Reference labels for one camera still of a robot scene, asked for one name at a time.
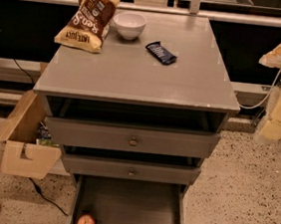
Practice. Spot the grey drawer cabinet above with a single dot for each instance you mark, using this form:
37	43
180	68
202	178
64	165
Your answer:
125	84

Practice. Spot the grey bottom drawer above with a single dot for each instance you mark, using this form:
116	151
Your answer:
122	201

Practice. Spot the grey drawer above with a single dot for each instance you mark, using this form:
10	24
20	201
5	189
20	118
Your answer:
131	138
122	201
134	169

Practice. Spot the grey middle drawer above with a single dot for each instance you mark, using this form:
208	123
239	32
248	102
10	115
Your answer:
134	169

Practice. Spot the grey top drawer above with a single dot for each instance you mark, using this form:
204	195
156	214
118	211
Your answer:
131	138

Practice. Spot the metal railing bar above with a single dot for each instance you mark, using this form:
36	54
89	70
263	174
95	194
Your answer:
215	16

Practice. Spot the dark blue snack bar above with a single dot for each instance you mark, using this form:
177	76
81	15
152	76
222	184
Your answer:
161	53

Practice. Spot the white bowl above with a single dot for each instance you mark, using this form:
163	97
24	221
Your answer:
129	25

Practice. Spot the brown chip bag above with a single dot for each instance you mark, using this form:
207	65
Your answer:
90	25

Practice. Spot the items inside cardboard box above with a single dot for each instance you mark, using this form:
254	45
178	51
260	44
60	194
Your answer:
43	136

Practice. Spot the cardboard box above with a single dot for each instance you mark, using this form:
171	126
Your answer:
21	155

